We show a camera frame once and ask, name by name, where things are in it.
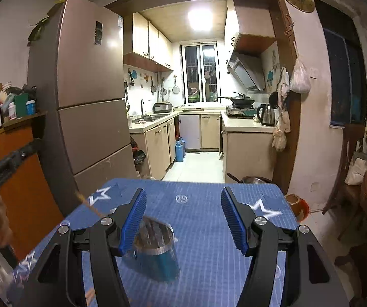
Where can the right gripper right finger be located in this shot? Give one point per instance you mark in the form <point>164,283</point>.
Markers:
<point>239,217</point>

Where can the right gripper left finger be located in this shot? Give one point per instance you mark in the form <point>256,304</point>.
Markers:
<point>126,223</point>

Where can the kitchen window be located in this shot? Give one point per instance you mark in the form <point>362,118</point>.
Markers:
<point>201,73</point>

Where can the teal perforated utensil holder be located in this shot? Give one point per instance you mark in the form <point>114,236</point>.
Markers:
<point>153,252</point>

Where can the orange wooden cabinet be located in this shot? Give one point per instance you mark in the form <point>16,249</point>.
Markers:
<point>31,209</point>

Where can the blue grid star tablecloth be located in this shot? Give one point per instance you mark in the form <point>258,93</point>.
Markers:
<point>212,270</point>

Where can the white medicine bottle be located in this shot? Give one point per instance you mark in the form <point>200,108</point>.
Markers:
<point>12,111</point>

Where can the blue lidded jar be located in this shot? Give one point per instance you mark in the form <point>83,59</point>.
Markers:
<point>30,107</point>

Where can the blue gas cylinder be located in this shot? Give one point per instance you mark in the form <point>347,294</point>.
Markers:
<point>180,151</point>

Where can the steel electric kettle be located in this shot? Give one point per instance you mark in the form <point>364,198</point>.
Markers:
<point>266,115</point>

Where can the silver multi-door refrigerator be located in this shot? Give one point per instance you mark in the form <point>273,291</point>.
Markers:
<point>76,66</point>

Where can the wooden chair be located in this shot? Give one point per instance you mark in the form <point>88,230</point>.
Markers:
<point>352,135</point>

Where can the black wok pan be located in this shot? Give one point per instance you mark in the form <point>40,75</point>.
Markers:
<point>240,101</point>

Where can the white hanging plastic bag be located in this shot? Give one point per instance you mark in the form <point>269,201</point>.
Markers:
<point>300,80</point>

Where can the range hood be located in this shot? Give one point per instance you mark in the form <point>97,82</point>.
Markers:
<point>247,70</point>

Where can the dark living room window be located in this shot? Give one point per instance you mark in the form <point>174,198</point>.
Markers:
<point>347,69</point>

